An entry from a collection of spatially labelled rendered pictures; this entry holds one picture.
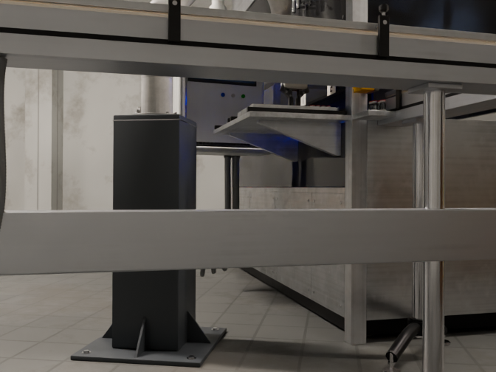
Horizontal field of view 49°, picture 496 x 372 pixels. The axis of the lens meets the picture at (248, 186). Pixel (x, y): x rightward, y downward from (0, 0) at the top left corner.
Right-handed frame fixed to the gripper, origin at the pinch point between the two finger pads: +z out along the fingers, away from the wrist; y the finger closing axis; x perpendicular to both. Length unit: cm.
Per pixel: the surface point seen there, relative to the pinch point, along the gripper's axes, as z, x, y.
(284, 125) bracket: 10.1, 5.2, 5.9
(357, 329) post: 88, 15, -21
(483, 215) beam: 41, 95, -14
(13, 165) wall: 10, -435, 173
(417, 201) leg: 39, 36, -33
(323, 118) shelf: 7.8, 13.7, -6.9
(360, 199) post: 38.6, 15.1, -21.6
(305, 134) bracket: 13.3, 5.2, -2.7
